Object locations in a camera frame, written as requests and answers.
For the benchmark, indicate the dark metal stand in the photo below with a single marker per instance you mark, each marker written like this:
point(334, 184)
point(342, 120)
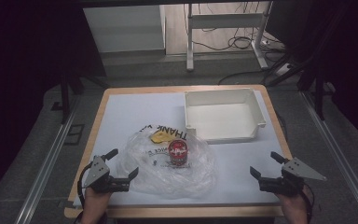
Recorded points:
point(64, 99)
point(320, 96)

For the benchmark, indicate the black frame bar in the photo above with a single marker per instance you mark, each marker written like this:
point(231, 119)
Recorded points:
point(167, 2)

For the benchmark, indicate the aluminium rail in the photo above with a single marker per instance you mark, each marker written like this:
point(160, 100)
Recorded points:
point(48, 161)
point(338, 155)

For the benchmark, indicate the red can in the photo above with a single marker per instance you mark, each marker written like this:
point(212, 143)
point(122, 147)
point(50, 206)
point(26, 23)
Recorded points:
point(177, 152)

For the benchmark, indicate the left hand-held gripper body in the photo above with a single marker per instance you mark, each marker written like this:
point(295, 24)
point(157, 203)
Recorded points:
point(98, 174)

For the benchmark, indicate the white-legged desk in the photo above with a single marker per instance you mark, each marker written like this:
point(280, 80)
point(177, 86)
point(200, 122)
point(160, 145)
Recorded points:
point(227, 20)

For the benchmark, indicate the white power strip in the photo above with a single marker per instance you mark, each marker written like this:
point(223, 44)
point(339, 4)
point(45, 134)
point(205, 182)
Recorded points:
point(283, 69)

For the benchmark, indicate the white cabinet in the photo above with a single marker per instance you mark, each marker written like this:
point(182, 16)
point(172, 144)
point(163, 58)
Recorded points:
point(122, 28)

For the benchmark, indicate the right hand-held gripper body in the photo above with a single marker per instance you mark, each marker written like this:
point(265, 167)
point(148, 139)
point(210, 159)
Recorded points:
point(295, 172)

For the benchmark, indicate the white table mat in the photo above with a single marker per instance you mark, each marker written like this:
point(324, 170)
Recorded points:
point(130, 109)

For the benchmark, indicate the clear printed plastic bag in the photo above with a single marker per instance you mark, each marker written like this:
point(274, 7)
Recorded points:
point(155, 183)

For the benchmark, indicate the white plastic bin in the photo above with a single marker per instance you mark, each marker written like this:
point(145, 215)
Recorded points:
point(223, 119)

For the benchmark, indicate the person's left hand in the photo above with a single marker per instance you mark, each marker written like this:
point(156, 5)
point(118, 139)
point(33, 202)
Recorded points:
point(95, 203)

